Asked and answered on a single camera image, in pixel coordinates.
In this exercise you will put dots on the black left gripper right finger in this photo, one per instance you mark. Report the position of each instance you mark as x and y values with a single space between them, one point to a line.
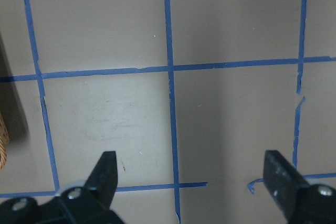
283 182

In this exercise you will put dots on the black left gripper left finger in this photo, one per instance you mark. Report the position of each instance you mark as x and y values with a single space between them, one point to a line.
102 182

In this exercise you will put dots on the brown wicker basket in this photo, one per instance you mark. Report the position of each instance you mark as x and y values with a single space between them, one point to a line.
4 141

